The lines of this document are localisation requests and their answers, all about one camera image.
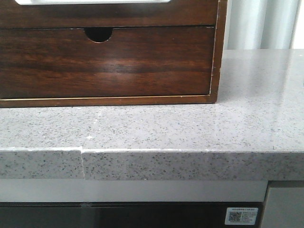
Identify dark wooden drawer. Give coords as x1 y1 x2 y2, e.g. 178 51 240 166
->
0 0 218 29
0 27 214 98

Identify dark wooden drawer cabinet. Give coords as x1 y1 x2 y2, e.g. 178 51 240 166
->
0 0 227 108

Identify white QR code sticker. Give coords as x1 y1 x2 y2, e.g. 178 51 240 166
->
225 208 259 225

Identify white panel under counter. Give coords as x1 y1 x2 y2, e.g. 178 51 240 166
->
0 179 267 202

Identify grey cabinet door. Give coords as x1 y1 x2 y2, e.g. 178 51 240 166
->
261 181 304 228

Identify black glass oven door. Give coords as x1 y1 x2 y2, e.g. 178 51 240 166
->
0 202 263 228

